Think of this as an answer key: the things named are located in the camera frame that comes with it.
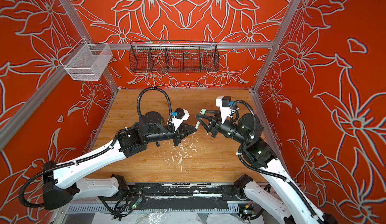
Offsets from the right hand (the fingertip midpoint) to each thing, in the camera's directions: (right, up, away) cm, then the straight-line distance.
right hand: (196, 116), depth 55 cm
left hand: (-1, -5, +4) cm, 7 cm away
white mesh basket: (-68, +31, +37) cm, 83 cm away
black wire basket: (-14, +36, +44) cm, 59 cm away
